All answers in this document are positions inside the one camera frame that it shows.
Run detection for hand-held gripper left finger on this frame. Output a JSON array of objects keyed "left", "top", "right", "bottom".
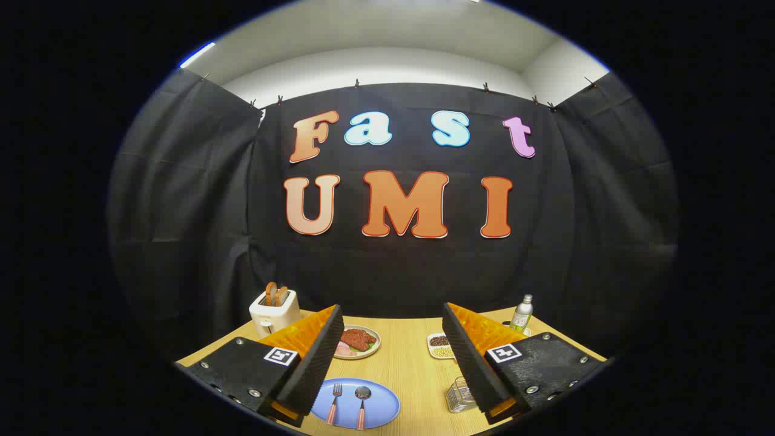
[{"left": 176, "top": 305, "right": 345, "bottom": 428}]

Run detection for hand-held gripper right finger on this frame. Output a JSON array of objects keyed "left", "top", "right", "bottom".
[{"left": 442, "top": 302, "right": 606, "bottom": 424}]

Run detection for fork with checked handle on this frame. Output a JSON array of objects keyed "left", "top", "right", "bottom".
[{"left": 326, "top": 383, "right": 343, "bottom": 424}]

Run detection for spoon with checked handle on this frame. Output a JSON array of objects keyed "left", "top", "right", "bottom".
[{"left": 355, "top": 386, "right": 372, "bottom": 431}]

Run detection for metal cutlery holder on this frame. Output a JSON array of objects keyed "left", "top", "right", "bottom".
[{"left": 446, "top": 376, "right": 479, "bottom": 414}]

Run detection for white divided snack tray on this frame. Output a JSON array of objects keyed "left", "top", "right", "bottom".
[{"left": 427, "top": 332, "right": 456, "bottom": 359}]

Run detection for red-brown meat pieces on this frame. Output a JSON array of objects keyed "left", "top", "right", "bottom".
[{"left": 340, "top": 329, "right": 377, "bottom": 352}]

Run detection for white oval food plate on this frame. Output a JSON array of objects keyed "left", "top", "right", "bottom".
[{"left": 332, "top": 325, "right": 381, "bottom": 360}]

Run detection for cream white toaster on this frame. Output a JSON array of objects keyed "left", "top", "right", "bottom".
[{"left": 249, "top": 289, "right": 302, "bottom": 339}]

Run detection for silver bottle green label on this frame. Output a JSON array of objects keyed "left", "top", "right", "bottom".
[{"left": 510, "top": 294, "right": 534, "bottom": 332}]

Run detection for blue round plate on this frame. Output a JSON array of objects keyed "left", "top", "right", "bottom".
[{"left": 310, "top": 378, "right": 401, "bottom": 429}]

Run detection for black backdrop cloth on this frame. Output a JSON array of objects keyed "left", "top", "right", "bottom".
[{"left": 108, "top": 68, "right": 679, "bottom": 364}]

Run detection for ceiling light strip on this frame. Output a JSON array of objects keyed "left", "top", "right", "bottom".
[{"left": 179, "top": 41, "right": 216, "bottom": 68}]

